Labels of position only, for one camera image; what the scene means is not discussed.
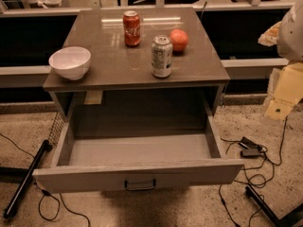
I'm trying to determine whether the black drawer handle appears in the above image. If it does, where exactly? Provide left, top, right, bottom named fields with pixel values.
left=124, top=179, right=156, bottom=192

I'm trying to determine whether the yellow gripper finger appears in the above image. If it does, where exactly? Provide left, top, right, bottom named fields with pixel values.
left=274, top=62, right=303, bottom=105
left=265, top=100, right=294, bottom=121

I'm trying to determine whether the snack bag background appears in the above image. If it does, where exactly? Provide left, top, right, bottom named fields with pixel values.
left=258, top=22, right=281, bottom=46

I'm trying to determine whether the orange round fruit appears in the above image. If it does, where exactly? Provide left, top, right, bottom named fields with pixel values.
left=169, top=29, right=188, bottom=52

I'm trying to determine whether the black bar right floor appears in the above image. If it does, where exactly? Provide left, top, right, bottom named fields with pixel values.
left=245, top=184, right=303, bottom=227

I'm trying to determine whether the black bar left floor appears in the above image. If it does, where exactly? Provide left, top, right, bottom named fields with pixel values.
left=3, top=140, right=52, bottom=219

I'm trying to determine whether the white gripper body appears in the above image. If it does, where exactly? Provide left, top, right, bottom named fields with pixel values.
left=277, top=0, right=303, bottom=61

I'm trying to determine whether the red coke can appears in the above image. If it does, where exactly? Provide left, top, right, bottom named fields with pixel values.
left=123, top=10, right=140, bottom=47

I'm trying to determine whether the black cable right floor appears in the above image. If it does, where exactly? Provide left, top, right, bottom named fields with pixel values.
left=218, top=115, right=289, bottom=227

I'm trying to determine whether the silver green soda can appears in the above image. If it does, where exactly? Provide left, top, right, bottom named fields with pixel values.
left=151, top=35, right=172, bottom=78

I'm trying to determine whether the black power adapter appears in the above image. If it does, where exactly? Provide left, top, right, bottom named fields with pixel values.
left=239, top=137, right=261, bottom=158

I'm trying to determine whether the black bar floor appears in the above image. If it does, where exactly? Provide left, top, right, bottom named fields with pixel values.
left=245, top=184, right=303, bottom=227
left=3, top=140, right=52, bottom=219

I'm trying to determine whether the open grey top drawer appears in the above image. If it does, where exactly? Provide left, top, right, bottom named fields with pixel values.
left=34, top=99, right=243, bottom=193

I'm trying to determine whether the white bowl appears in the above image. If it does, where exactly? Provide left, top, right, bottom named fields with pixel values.
left=48, top=46, right=91, bottom=80

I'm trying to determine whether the grey cabinet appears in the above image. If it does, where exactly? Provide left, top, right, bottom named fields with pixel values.
left=44, top=8, right=229, bottom=114

